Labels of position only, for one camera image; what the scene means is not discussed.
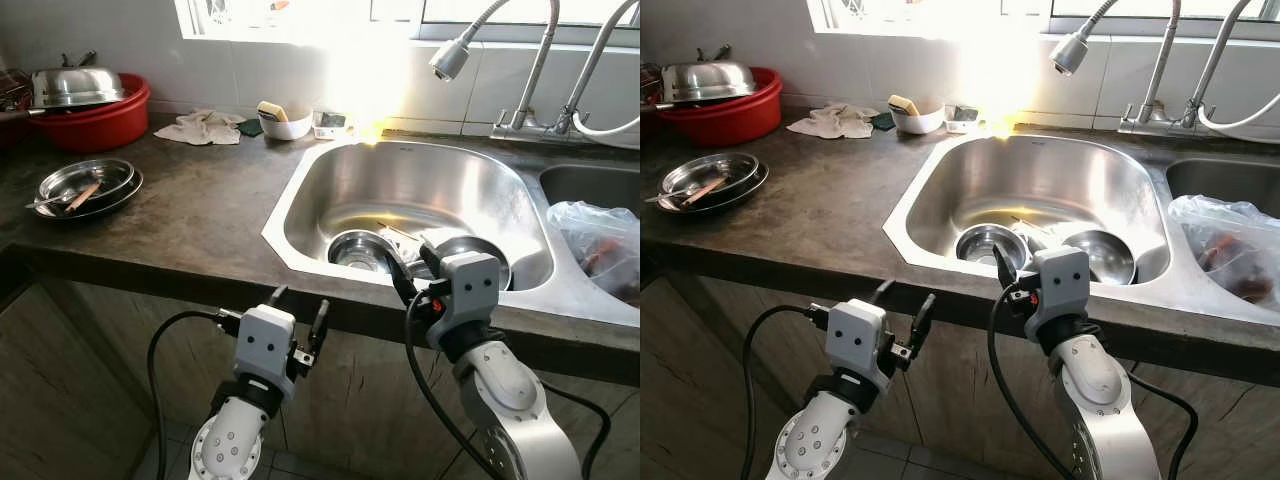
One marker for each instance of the wooden chopstick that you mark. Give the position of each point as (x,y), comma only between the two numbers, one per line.
(705,190)
(83,195)
(1030,226)

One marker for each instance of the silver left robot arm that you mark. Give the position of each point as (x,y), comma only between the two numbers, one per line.
(815,450)
(225,450)

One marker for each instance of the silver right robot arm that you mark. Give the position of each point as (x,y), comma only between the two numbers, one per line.
(510,400)
(1095,390)

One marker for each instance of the grey wood base cabinet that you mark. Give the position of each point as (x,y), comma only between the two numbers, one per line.
(350,400)
(960,400)

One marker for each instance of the stainless steel sink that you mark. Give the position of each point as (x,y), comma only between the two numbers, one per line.
(1040,180)
(420,185)

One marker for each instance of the small teal box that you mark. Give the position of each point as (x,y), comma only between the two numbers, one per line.
(962,118)
(330,124)

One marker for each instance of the clear plastic bag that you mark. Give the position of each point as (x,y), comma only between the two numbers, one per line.
(1220,235)
(590,235)

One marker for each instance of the small white bowl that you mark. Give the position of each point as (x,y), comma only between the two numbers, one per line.
(920,122)
(288,128)

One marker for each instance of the green scouring pad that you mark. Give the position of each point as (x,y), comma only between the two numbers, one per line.
(250,127)
(882,121)

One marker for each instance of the white dish cloth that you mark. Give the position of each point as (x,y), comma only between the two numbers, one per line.
(835,122)
(205,128)

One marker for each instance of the stacked steel plates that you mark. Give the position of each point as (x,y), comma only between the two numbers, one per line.
(115,180)
(740,172)

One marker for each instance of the yellow sponge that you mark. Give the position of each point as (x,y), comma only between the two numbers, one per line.
(903,105)
(272,110)

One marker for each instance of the chrome flexible spray faucet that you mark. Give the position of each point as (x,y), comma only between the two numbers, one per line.
(450,60)
(1068,55)

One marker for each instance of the red plastic basin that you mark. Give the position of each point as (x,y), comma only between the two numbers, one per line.
(100,128)
(730,122)

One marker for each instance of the steel spoon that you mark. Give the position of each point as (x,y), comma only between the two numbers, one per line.
(668,195)
(48,200)

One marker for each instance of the chrome flexible faucet pipe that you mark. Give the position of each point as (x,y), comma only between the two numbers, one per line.
(590,62)
(1207,75)

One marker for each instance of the steel dome lid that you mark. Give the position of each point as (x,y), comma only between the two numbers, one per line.
(705,82)
(75,88)

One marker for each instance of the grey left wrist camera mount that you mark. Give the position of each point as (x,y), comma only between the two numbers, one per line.
(263,345)
(857,340)

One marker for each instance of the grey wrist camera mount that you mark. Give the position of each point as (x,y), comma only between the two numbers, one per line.
(263,345)
(470,285)
(1060,280)
(857,340)

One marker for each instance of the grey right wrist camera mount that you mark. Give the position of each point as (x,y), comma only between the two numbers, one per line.
(1060,280)
(470,285)

